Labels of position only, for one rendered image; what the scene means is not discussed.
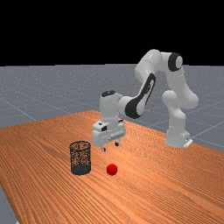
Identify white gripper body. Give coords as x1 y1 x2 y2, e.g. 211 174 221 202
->
91 117 127 149

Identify red ball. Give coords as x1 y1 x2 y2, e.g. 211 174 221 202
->
106 163 119 177

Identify dark mesh basket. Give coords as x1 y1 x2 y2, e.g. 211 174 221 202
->
69 140 92 176

